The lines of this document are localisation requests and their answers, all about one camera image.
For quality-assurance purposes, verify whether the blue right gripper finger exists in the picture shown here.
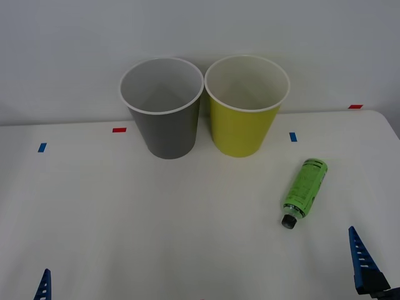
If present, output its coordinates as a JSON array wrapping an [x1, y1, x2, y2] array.
[[348, 226, 392, 295]]

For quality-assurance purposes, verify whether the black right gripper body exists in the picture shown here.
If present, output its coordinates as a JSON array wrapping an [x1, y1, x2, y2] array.
[[370, 286, 400, 300]]

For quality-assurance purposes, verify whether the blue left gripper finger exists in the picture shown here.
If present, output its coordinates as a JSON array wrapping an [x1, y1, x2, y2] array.
[[33, 268, 52, 300]]

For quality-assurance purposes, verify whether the green plastic bottle black cap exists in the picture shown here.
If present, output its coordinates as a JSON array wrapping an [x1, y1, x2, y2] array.
[[281, 158, 329, 231]]

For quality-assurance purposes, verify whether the yellow-green plastic waste bin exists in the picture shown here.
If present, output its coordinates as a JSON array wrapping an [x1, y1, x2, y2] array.
[[204, 54, 291, 158]]

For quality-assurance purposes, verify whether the grey plastic waste bin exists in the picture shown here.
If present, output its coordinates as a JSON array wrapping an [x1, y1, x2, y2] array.
[[118, 56, 205, 160]]

